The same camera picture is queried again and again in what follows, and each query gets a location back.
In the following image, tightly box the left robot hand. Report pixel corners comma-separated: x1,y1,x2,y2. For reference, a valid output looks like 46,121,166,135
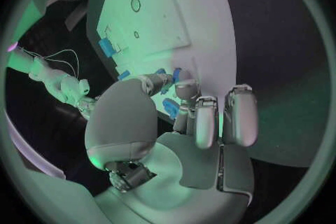
84,69,260,224

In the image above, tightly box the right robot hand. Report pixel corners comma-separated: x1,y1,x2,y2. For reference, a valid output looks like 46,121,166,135
74,95,100,120

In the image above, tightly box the white task board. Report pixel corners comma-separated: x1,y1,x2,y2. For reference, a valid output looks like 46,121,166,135
95,0,238,124

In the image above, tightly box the blue plug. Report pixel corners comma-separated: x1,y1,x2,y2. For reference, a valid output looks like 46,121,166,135
116,69,132,81

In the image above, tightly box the blue block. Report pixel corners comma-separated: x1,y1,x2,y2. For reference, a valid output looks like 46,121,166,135
97,38,117,58

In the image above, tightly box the white cable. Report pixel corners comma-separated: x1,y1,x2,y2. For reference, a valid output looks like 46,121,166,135
21,49,81,79
43,57,77,77

